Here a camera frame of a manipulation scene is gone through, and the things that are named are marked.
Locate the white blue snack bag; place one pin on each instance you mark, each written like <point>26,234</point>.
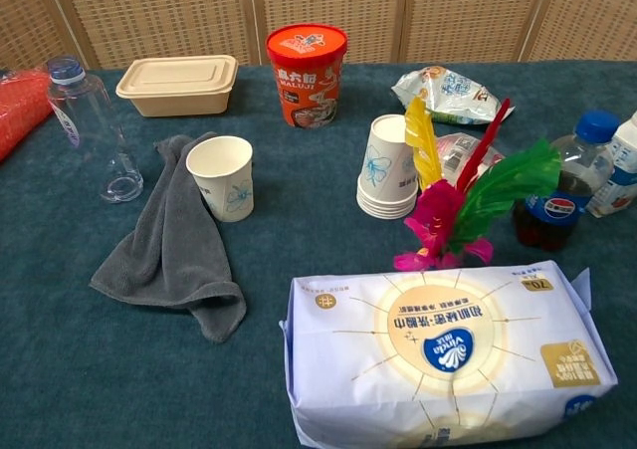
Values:
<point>448,95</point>

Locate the paper cup blue flower print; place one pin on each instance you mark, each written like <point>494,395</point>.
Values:
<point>234,190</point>

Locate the clear plastic bottle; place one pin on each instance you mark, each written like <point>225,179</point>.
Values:
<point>94,120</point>

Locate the beige lidded lunch box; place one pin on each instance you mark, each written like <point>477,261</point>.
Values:
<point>174,78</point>

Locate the red instant noodle tub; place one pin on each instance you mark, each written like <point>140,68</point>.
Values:
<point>303,85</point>

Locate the woven rattan folding screen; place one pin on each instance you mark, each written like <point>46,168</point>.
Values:
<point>149,11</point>

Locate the stack of paper cups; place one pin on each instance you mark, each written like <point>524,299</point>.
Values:
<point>383,170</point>

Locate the red bubble wrap package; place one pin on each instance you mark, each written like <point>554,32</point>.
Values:
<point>20,110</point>

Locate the white milk drink bottle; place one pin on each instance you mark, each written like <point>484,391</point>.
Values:
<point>622,170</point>

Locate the Pepsi cola bottle blue cap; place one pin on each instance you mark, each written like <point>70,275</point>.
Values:
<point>552,210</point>

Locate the white Vinda tissue pack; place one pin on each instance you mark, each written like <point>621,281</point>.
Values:
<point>398,359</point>

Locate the teal tablecloth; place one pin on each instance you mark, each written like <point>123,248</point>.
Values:
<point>99,394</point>

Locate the pink snack packet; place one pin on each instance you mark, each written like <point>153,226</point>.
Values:
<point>463,153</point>

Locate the grey microfibre towel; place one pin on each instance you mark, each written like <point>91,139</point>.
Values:
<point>169,260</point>

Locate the colourful feather shuttlecock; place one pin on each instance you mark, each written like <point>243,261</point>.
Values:
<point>438,205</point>

